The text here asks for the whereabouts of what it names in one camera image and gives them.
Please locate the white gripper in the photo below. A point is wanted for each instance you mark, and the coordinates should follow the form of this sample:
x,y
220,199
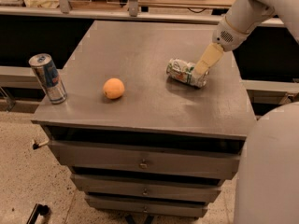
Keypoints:
x,y
230,37

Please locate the white green 7up can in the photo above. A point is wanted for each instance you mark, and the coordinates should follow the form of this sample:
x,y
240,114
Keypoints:
x,y
181,71

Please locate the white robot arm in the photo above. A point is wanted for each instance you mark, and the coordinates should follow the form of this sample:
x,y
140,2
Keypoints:
x,y
267,187

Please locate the blue silver Red Bull can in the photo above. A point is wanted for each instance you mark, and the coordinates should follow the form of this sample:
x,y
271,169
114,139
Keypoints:
x,y
48,77

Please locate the grey drawer cabinet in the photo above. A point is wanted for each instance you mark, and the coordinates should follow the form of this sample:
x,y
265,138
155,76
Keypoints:
x,y
155,110

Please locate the orange fruit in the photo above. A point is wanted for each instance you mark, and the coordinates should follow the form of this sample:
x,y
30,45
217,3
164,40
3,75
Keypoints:
x,y
113,88

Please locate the top grey drawer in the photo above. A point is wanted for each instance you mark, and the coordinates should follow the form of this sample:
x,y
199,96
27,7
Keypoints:
x,y
154,160

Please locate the grey drawer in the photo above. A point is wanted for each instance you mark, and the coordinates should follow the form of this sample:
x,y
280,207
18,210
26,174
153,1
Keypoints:
x,y
154,160
148,206
144,189

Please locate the bottom grey drawer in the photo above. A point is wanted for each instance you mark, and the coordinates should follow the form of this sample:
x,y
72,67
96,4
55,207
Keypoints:
x,y
148,206

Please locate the middle grey drawer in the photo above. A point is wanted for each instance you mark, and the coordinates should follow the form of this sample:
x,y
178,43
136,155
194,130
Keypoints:
x,y
144,189

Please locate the black stand leg left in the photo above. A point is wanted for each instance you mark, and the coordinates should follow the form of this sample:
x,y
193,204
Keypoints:
x,y
39,210

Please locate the grey metal shelf rail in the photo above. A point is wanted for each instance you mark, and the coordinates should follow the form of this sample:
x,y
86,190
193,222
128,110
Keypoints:
x,y
135,10

